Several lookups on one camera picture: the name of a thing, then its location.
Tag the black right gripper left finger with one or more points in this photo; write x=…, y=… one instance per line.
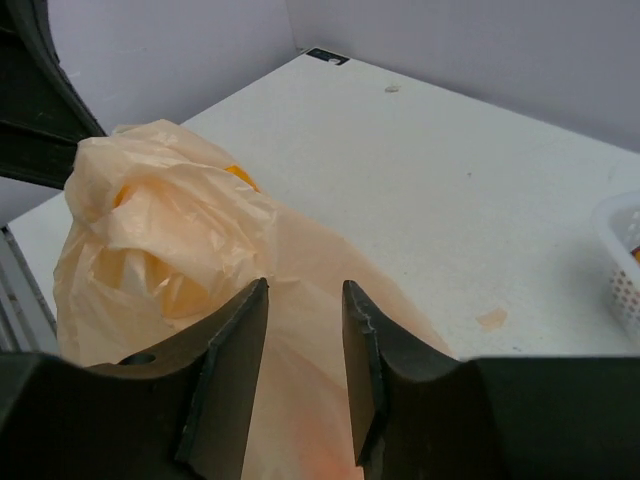
x=180, y=409

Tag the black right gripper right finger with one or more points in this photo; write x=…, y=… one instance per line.
x=417, y=413

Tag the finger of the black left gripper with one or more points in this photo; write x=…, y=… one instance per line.
x=43, y=118

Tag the banana print plastic bag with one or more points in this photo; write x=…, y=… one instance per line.
x=166, y=229

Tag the small beige bag scrap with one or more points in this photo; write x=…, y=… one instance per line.
x=492, y=320

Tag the dark red apple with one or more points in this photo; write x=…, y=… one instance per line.
x=636, y=252

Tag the white plastic basket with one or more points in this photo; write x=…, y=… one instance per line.
x=616, y=223

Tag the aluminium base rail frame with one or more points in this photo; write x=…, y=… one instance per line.
x=27, y=324

